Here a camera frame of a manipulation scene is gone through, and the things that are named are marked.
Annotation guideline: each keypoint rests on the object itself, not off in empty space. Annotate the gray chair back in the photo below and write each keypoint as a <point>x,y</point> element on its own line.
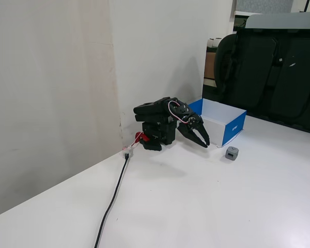
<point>284,20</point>

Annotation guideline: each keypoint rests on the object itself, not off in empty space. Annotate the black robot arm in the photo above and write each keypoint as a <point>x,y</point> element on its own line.
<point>155,121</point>

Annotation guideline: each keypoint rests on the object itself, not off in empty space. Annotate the black office chair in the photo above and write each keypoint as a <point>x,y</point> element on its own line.
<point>273,77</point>

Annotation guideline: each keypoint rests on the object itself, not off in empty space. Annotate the gray block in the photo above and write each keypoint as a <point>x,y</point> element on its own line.
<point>232,153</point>

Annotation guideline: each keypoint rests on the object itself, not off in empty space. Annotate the blue and white cardboard box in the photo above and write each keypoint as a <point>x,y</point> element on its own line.
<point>222,121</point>

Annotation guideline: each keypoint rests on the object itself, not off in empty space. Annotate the brown cardboard box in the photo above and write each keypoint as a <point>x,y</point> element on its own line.
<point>210,65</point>

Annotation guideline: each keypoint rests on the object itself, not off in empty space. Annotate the red table clamp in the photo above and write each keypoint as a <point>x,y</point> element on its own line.
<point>142,137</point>

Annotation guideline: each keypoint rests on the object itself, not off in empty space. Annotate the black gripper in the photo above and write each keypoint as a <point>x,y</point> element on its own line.
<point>189,128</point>

